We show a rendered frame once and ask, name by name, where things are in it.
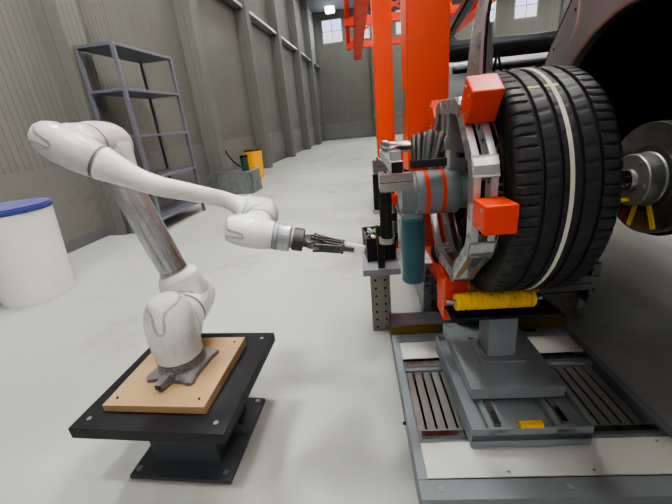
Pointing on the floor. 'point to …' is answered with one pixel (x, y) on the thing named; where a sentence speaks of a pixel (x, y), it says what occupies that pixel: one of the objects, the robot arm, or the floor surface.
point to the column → (380, 296)
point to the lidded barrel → (32, 254)
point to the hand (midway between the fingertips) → (354, 248)
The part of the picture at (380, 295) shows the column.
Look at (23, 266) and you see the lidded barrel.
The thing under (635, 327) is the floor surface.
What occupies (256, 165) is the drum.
